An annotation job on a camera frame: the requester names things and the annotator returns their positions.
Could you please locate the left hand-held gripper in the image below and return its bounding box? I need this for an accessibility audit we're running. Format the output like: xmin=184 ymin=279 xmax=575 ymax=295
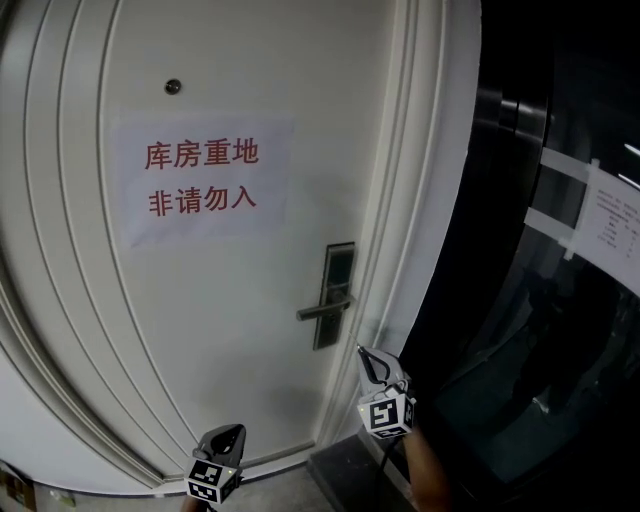
xmin=185 ymin=423 xmax=248 ymax=505

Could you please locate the black glass double door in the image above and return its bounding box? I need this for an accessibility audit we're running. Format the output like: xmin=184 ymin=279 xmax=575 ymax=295
xmin=399 ymin=0 xmax=640 ymax=506

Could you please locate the brown cardboard box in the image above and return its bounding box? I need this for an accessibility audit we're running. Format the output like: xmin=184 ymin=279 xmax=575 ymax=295
xmin=0 ymin=462 xmax=39 ymax=512

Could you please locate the white paper notice red text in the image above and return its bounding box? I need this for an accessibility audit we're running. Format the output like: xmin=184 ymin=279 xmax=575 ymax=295
xmin=115 ymin=110 xmax=295 ymax=250

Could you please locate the taped paper notice small print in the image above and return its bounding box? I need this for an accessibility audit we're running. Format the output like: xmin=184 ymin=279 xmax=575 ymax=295
xmin=522 ymin=147 xmax=640 ymax=294

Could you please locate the metal door lock with lever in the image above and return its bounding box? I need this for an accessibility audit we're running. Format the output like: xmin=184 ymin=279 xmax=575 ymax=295
xmin=295 ymin=241 xmax=357 ymax=351

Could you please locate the person's right forearm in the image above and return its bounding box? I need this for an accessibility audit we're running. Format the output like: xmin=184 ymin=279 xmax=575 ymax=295
xmin=402 ymin=427 xmax=454 ymax=512

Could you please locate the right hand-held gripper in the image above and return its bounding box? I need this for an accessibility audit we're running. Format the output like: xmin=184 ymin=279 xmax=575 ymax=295
xmin=356 ymin=344 xmax=417 ymax=441

